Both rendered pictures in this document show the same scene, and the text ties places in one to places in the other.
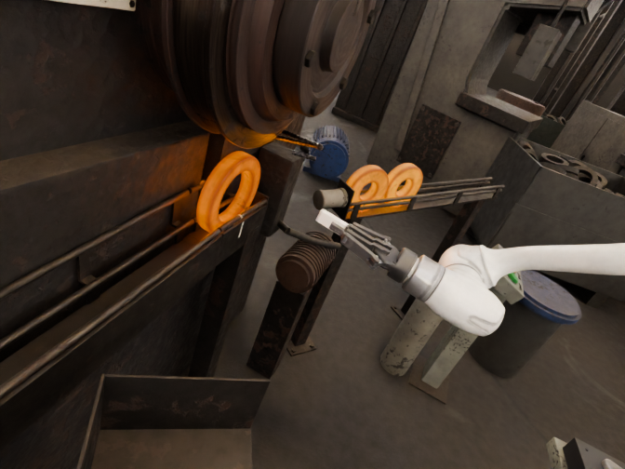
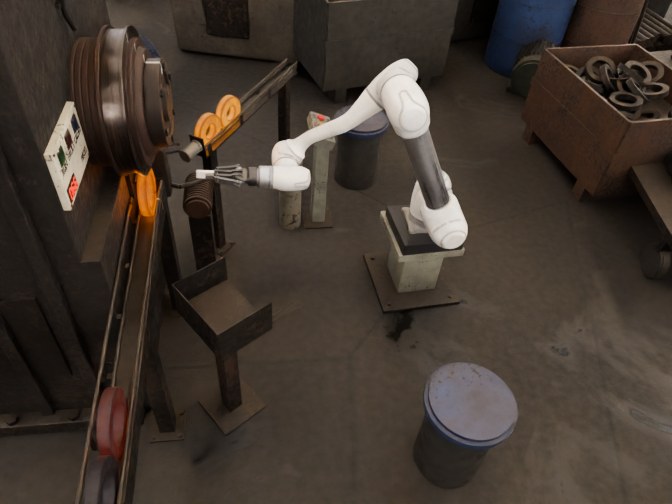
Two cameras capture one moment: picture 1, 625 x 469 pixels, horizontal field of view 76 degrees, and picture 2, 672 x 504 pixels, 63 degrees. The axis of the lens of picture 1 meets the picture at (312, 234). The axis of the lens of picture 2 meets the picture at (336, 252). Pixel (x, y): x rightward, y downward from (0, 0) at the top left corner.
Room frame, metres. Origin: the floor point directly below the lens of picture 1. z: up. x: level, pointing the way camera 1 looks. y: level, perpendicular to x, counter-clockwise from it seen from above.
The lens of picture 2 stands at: (-0.98, 0.15, 2.06)
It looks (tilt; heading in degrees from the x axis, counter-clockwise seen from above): 44 degrees down; 337
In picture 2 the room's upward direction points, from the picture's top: 5 degrees clockwise
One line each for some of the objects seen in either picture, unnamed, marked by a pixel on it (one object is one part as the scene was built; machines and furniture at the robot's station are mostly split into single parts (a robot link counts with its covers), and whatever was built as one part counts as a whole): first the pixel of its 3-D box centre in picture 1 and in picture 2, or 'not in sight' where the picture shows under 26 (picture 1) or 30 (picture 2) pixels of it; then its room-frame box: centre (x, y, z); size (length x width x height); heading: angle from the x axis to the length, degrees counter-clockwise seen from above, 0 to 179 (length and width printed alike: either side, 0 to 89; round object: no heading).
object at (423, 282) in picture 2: not in sight; (414, 258); (0.66, -0.99, 0.16); 0.40 x 0.40 x 0.31; 83
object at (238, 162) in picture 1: (230, 194); (147, 191); (0.74, 0.19, 0.75); 0.18 x 0.03 x 0.18; 167
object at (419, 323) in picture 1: (420, 320); (290, 186); (1.25, -0.51, 0.26); 0.12 x 0.12 x 0.52
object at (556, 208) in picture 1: (555, 215); (366, 25); (2.87, -1.58, 0.39); 1.03 x 0.83 x 0.77; 93
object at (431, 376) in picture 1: (467, 327); (319, 173); (1.25, -0.67, 0.31); 0.24 x 0.16 x 0.62; 168
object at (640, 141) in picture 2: not in sight; (613, 120); (1.31, -2.68, 0.33); 0.93 x 0.73 x 0.66; 175
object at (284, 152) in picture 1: (270, 190); (155, 169); (0.97, 0.15, 0.68); 0.11 x 0.08 x 0.24; 78
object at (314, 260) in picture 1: (288, 306); (203, 227); (1.04, -0.01, 0.27); 0.22 x 0.13 x 0.53; 168
